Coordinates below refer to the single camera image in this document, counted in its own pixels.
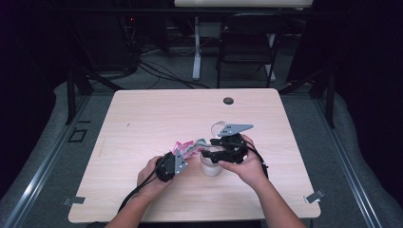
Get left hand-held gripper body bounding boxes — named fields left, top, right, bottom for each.
left=154, top=148, right=189, bottom=183

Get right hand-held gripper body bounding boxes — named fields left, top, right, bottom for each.
left=217, top=123, right=255, bottom=164

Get glass jar with white powder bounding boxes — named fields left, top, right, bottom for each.
left=200, top=152, right=223, bottom=178

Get pink and white plastic packet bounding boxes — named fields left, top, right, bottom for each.
left=170, top=138, right=208, bottom=160

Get person's left hand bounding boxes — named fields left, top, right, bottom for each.
left=136, top=155, right=174, bottom=200

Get person's right hand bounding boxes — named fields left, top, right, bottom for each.
left=219, top=134, right=269, bottom=188

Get grey tape strip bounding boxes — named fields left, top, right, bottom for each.
left=63, top=196, right=86, bottom=206
left=303, top=189, right=326, bottom=204

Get black folding chair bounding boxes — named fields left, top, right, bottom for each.
left=216, top=12, right=288, bottom=89

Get black metal stand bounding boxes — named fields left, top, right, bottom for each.
left=278, top=67, right=336, bottom=129
left=65, top=67, right=125, bottom=125

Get white desk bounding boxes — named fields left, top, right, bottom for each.
left=173, top=0, right=314, bottom=82

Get dark computer tower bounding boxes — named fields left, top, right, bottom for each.
left=70, top=12, right=141, bottom=72

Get right hand-held gripper cable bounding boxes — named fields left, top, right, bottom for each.
left=241, top=139, right=270, bottom=180

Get black floor cables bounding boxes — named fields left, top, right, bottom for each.
left=136, top=60, right=212, bottom=90

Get aluminium floor rail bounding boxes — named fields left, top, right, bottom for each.
left=312, top=94, right=383, bottom=228
left=3, top=94, right=91, bottom=228

